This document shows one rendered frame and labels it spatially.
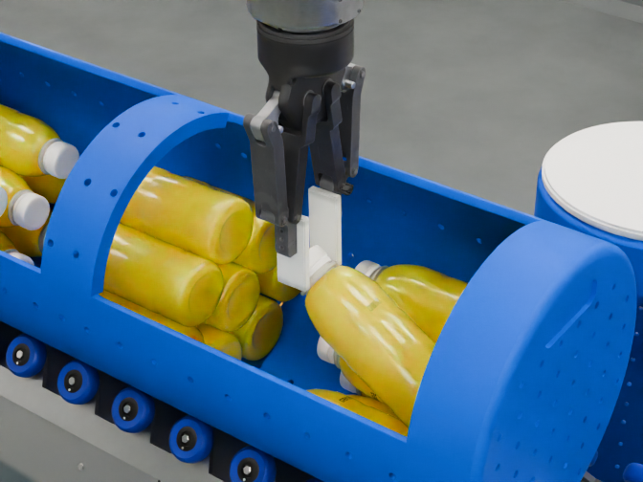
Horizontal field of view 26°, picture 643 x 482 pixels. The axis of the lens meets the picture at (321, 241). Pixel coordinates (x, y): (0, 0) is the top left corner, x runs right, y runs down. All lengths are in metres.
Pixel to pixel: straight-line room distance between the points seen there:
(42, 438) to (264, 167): 0.51
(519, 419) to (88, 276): 0.41
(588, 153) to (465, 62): 2.74
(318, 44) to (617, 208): 0.61
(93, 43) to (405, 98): 1.06
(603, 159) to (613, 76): 2.72
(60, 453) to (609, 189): 0.67
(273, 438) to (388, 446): 0.13
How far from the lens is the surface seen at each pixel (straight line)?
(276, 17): 1.04
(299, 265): 1.16
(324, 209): 1.18
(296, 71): 1.06
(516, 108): 4.14
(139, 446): 1.39
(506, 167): 3.81
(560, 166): 1.65
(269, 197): 1.10
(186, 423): 1.34
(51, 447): 1.48
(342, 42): 1.07
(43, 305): 1.33
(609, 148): 1.70
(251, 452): 1.30
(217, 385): 1.21
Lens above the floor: 1.82
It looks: 32 degrees down
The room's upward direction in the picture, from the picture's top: straight up
